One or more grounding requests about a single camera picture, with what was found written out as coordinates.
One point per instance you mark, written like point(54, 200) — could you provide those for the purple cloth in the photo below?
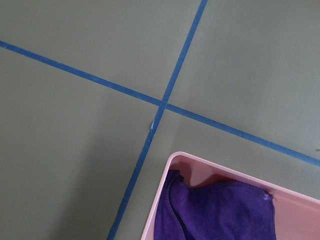
point(224, 210)

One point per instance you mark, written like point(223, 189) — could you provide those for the pink plastic tray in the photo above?
point(297, 216)

